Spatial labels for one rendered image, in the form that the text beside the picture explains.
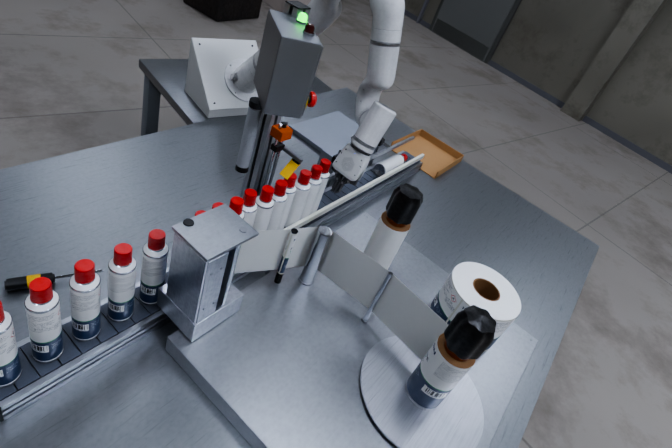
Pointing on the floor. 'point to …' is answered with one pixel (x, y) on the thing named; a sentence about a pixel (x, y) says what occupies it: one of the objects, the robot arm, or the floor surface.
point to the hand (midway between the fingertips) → (337, 186)
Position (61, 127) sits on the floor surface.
